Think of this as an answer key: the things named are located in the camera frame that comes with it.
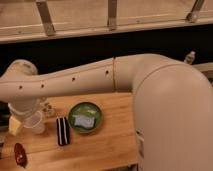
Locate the translucent ceramic cup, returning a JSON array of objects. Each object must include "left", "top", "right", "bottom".
[{"left": 24, "top": 111, "right": 45, "bottom": 134}]

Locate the black white striped block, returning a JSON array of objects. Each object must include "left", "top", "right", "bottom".
[{"left": 56, "top": 117, "right": 70, "bottom": 146}]

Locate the middle metal rail bracket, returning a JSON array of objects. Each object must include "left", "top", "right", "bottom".
[{"left": 107, "top": 0, "right": 117, "bottom": 31}]

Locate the metal rail bracket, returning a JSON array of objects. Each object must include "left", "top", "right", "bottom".
[
  {"left": 36, "top": 0, "right": 56, "bottom": 36},
  {"left": 107, "top": 0, "right": 117, "bottom": 31},
  {"left": 186, "top": 0, "right": 205, "bottom": 23}
]

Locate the small clear plastic bottle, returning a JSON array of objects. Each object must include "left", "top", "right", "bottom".
[{"left": 42, "top": 102, "right": 55, "bottom": 117}]

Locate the light blue sponge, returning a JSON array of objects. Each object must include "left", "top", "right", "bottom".
[{"left": 74, "top": 115, "right": 96, "bottom": 129}]

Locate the green round bowl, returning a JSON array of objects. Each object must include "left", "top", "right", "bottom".
[{"left": 68, "top": 102, "right": 103, "bottom": 134}]

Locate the dark red dried pepper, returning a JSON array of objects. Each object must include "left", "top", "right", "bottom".
[{"left": 14, "top": 143, "right": 27, "bottom": 167}]

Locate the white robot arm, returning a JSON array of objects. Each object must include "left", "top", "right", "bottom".
[{"left": 0, "top": 54, "right": 213, "bottom": 171}]

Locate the wooden cutting board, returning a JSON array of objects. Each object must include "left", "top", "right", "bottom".
[{"left": 0, "top": 93, "right": 137, "bottom": 171}]

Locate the right metal rail bracket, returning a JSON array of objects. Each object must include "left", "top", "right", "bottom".
[{"left": 186, "top": 0, "right": 205, "bottom": 23}]

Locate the left metal rail bracket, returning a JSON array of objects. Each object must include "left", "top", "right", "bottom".
[{"left": 36, "top": 0, "right": 56, "bottom": 36}]

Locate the clear bottle in background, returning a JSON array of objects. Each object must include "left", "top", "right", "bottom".
[{"left": 184, "top": 51, "right": 195, "bottom": 65}]

